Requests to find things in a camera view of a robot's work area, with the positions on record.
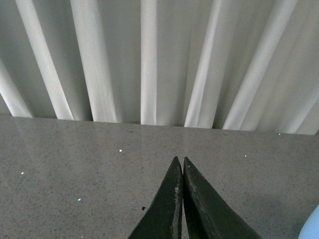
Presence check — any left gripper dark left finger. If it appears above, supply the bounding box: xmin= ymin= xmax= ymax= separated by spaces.
xmin=129 ymin=157 xmax=183 ymax=239

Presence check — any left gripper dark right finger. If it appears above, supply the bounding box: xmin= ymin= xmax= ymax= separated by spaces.
xmin=183 ymin=157 xmax=261 ymax=239

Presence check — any light blue plastic cup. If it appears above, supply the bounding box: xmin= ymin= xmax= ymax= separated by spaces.
xmin=298 ymin=205 xmax=319 ymax=239

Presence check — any white pleated curtain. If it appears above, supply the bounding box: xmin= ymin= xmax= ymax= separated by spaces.
xmin=0 ymin=0 xmax=319 ymax=134

